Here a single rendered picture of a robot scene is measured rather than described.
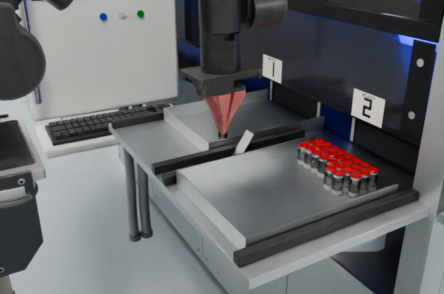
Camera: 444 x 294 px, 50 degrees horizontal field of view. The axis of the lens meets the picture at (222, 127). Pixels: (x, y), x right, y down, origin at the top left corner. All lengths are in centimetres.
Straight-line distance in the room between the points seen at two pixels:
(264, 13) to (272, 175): 43
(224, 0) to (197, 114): 72
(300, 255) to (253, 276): 9
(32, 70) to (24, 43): 3
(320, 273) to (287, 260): 54
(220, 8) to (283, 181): 46
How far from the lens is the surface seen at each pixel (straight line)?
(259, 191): 94
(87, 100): 159
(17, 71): 53
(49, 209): 268
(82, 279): 217
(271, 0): 68
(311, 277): 135
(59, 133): 141
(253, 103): 140
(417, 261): 104
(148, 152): 111
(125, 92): 161
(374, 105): 100
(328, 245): 82
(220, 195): 92
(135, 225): 196
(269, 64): 126
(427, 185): 96
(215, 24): 64
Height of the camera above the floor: 136
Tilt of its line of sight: 23 degrees down
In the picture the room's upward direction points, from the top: straight up
